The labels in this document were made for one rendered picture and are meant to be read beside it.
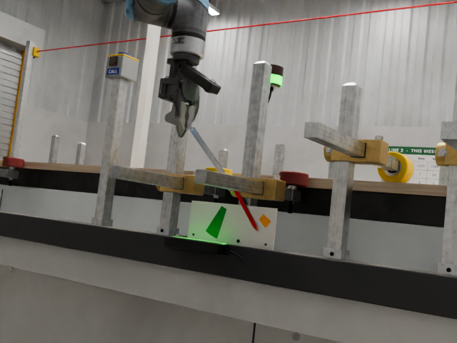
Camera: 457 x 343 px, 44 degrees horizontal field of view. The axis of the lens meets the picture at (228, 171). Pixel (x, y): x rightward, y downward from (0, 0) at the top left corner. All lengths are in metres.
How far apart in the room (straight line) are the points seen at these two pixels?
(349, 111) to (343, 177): 0.15
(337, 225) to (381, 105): 7.70
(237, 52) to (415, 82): 3.17
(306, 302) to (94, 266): 0.70
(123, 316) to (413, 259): 0.98
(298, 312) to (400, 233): 0.33
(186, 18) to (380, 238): 0.75
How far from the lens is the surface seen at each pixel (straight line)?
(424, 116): 8.82
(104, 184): 1.75
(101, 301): 2.05
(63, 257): 1.89
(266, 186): 1.39
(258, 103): 1.45
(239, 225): 1.42
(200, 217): 1.50
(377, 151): 1.28
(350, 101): 1.34
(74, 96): 11.72
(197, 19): 1.54
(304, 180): 1.53
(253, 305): 1.43
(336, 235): 1.31
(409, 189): 1.48
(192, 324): 1.80
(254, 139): 1.44
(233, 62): 10.22
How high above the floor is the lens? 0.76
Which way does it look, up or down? 5 degrees up
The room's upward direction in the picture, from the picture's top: 6 degrees clockwise
